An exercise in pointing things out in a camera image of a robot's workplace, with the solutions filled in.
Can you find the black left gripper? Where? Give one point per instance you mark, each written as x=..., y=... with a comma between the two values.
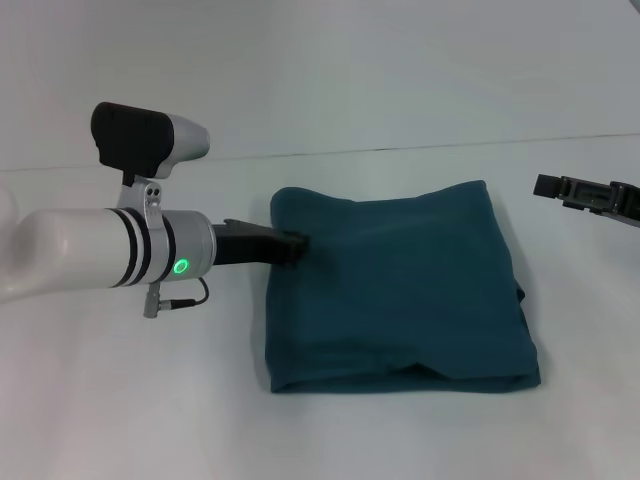
x=245, y=245

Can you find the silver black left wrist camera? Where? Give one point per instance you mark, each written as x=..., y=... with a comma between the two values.
x=135, y=140

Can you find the teal blue shirt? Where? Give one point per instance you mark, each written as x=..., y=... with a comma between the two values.
x=400, y=300

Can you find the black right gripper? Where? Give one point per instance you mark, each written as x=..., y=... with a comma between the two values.
x=605, y=200

